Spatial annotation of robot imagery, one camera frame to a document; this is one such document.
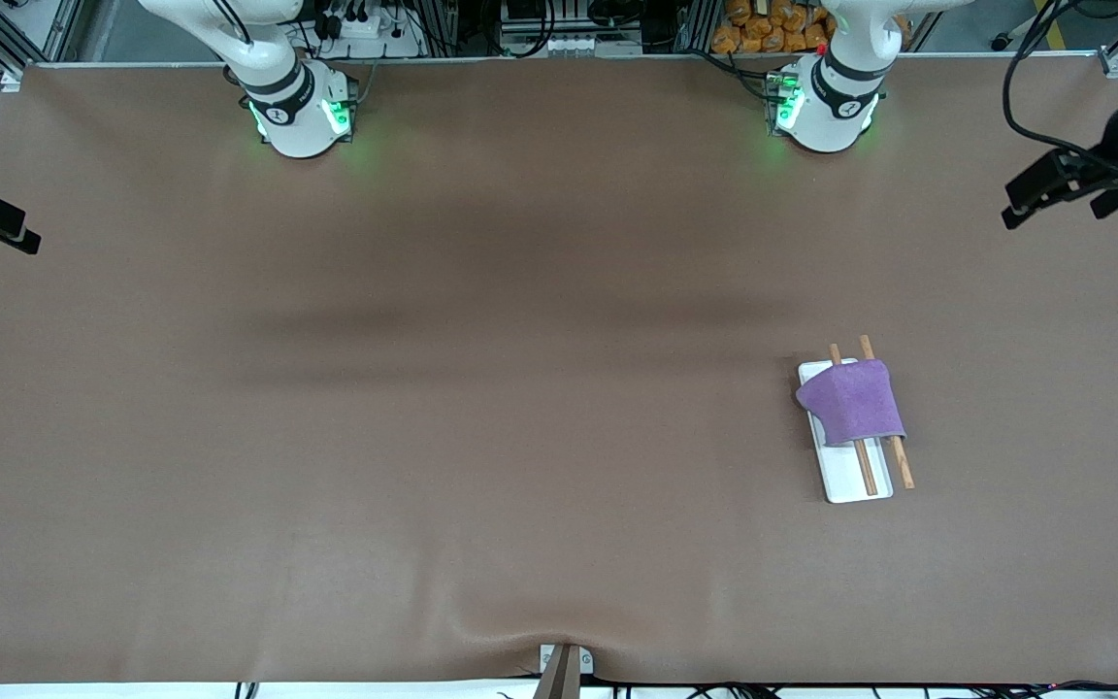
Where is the purple microfibre towel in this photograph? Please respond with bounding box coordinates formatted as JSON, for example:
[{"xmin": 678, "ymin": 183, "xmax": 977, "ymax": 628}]
[{"xmin": 795, "ymin": 358, "xmax": 908, "ymax": 449}]

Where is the white power strip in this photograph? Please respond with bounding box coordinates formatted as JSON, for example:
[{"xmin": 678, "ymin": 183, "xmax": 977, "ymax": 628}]
[{"xmin": 312, "ymin": 0, "xmax": 426, "ymax": 60}]

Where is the brown table cover mat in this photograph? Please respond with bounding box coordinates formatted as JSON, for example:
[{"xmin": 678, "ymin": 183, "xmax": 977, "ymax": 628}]
[{"xmin": 0, "ymin": 53, "xmax": 1118, "ymax": 686}]

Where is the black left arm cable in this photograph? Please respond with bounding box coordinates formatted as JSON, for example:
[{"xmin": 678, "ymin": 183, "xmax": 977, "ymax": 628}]
[{"xmin": 1002, "ymin": 0, "xmax": 1118, "ymax": 178}]

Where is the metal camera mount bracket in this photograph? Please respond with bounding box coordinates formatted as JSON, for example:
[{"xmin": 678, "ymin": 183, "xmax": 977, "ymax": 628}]
[{"xmin": 531, "ymin": 643, "xmax": 595, "ymax": 699}]

